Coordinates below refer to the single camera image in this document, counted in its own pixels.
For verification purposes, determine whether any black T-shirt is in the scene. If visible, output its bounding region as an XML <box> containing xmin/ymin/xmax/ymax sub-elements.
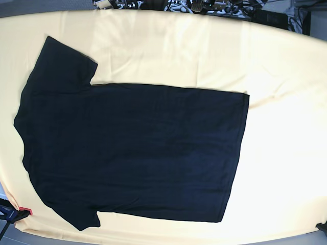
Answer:
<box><xmin>14</xmin><ymin>37</ymin><xmax>249</xmax><ymax>230</ymax></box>

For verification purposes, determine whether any white power strip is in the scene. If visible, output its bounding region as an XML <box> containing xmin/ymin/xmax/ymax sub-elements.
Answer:
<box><xmin>164</xmin><ymin>1</ymin><xmax>194</xmax><ymax>14</ymax></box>

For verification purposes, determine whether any yellow tablecloth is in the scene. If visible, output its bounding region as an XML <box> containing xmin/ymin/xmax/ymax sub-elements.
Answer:
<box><xmin>1</xmin><ymin>10</ymin><xmax>326</xmax><ymax>244</ymax></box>

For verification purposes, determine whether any black box on back table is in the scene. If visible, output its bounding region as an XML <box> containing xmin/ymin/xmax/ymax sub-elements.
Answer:
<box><xmin>252</xmin><ymin>10</ymin><xmax>288</xmax><ymax>30</ymax></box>

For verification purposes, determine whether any red and black clamp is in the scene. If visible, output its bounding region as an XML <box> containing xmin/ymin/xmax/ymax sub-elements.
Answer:
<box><xmin>1</xmin><ymin>199</ymin><xmax>33</xmax><ymax>224</ymax></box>

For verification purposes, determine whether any black clamp at right corner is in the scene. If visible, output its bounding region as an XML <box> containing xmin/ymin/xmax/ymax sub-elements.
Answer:
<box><xmin>316</xmin><ymin>223</ymin><xmax>327</xmax><ymax>235</ymax></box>

